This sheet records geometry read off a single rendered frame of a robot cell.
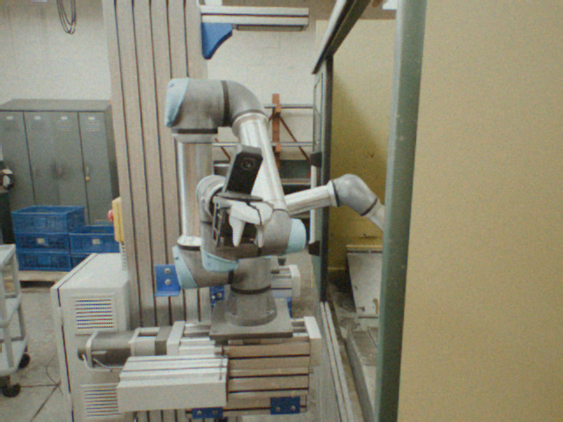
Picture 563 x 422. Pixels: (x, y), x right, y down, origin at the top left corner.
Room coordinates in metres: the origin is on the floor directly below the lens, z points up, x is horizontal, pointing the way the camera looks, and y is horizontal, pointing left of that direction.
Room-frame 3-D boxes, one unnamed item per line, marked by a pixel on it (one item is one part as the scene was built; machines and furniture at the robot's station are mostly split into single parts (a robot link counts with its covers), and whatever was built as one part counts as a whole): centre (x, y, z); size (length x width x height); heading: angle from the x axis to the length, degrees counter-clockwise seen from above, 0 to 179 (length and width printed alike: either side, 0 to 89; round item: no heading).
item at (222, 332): (1.13, 0.10, 1.13); 0.36 x 0.22 x 0.06; 94
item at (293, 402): (1.15, 0.10, 0.89); 0.36 x 0.10 x 0.09; 94
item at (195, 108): (1.09, 0.21, 1.54); 0.15 x 0.12 x 0.55; 109
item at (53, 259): (4.52, 2.21, 0.39); 1.20 x 0.80 x 0.79; 87
